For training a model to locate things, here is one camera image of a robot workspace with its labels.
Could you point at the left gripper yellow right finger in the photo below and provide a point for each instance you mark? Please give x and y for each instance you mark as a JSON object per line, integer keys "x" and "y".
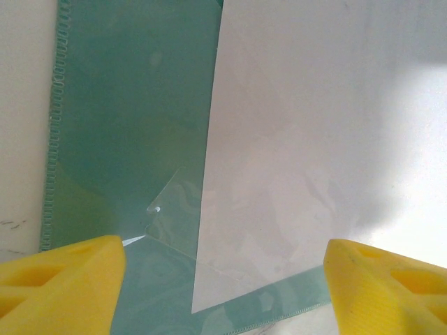
{"x": 384, "y": 296}

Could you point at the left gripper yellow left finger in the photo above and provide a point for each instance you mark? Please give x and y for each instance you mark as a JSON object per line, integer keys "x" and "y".
{"x": 52, "y": 289}

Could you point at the white paper sheet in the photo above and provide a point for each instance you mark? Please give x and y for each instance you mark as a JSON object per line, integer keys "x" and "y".
{"x": 297, "y": 122}

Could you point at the green plastic folder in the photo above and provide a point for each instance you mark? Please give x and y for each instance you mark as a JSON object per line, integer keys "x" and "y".
{"x": 132, "y": 104}

